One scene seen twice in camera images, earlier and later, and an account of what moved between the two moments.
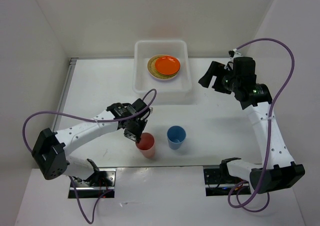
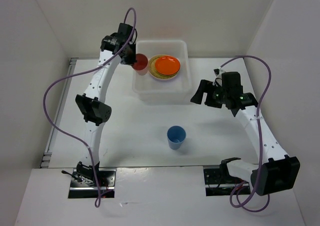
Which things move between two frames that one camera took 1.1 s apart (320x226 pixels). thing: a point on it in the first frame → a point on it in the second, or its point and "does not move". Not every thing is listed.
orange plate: (167, 65) does not move
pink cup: (146, 145) → (141, 66)
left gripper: (137, 135) → (133, 60)
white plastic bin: (177, 91) does not move
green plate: (169, 76) does not move
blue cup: (176, 135) does not move
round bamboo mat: (152, 68) does not move
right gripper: (215, 69) → (205, 86)
